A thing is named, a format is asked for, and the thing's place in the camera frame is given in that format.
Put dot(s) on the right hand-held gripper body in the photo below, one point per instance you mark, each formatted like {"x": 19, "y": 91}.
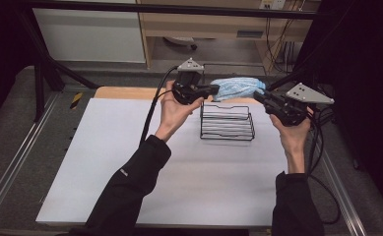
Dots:
{"x": 290, "y": 109}

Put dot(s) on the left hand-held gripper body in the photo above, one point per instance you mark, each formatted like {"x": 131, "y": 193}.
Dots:
{"x": 185, "y": 88}

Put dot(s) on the light blue cloth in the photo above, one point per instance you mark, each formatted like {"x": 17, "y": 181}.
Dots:
{"x": 238, "y": 88}

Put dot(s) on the person's left hand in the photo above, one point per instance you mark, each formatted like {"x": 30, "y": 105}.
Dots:
{"x": 176, "y": 114}

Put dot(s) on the person's right hand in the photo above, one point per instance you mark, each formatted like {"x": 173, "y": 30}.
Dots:
{"x": 294, "y": 137}

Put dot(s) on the white object with caster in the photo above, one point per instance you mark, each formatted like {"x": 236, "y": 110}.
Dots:
{"x": 180, "y": 41}

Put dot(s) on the wooden table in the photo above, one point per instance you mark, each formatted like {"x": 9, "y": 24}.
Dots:
{"x": 126, "y": 92}

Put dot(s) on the light wooden desk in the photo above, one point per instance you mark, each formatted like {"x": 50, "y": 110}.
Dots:
{"x": 212, "y": 26}

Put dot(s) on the white table mat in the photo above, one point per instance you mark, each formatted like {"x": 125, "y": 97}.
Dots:
{"x": 212, "y": 177}

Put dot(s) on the black curtain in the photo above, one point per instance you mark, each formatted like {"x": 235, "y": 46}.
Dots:
{"x": 2, "y": 49}
{"x": 366, "y": 65}

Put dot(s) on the white power strip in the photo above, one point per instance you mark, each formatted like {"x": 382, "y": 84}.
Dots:
{"x": 272, "y": 4}

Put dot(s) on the yellow black floor tape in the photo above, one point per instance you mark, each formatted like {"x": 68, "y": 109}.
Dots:
{"x": 76, "y": 100}

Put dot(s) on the white cabinet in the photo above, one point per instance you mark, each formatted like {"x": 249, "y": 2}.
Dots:
{"x": 87, "y": 36}

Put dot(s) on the black metal frame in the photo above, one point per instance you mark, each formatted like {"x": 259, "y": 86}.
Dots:
{"x": 166, "y": 8}

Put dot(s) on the aluminium floor rail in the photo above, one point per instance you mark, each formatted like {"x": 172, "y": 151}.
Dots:
{"x": 18, "y": 154}
{"x": 340, "y": 183}

